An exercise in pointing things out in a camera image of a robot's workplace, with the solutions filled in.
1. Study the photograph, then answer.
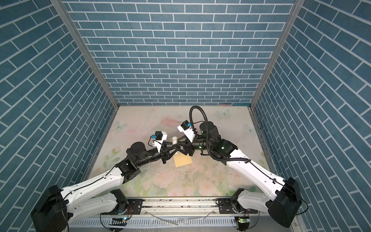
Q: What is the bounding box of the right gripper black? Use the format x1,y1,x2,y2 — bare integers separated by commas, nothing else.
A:
172,134,213,156

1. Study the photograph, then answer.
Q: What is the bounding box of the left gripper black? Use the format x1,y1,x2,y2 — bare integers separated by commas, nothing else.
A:
135,142,179,169

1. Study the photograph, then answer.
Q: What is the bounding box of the yellow envelope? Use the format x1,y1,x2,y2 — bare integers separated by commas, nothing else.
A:
173,153,192,168

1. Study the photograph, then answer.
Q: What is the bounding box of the white glue stick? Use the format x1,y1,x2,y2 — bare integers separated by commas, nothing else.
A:
172,136,178,145

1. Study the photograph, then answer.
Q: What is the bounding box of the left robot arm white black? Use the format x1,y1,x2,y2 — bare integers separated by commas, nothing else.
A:
31,142,185,232

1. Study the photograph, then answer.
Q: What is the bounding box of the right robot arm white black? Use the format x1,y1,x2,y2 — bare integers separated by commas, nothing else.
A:
177,121,304,228

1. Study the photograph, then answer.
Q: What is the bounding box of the left controller board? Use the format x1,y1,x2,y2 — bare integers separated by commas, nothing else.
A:
109,217,128,228

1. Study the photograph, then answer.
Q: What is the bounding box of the controller board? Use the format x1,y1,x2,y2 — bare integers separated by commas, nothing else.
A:
109,217,128,228
234,216,250,232

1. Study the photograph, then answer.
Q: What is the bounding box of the right controller board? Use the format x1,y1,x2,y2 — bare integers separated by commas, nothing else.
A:
234,216,250,232

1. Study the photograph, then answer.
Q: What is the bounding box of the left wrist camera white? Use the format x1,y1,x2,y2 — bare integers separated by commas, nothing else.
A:
149,131,168,152

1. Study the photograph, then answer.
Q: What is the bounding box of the right black corrugated cable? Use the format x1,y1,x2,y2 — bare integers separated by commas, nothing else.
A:
189,105,250,163

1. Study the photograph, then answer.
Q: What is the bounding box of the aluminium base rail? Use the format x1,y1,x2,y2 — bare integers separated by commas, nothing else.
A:
63,198,284,232

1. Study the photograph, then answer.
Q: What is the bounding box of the clear cable tie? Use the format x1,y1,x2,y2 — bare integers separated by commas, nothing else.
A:
145,210,215,226

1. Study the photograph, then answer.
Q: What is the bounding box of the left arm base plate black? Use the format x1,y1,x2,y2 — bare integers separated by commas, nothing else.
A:
103,199,143,216

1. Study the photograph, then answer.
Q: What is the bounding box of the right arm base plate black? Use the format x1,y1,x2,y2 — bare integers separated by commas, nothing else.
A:
215,198,258,215

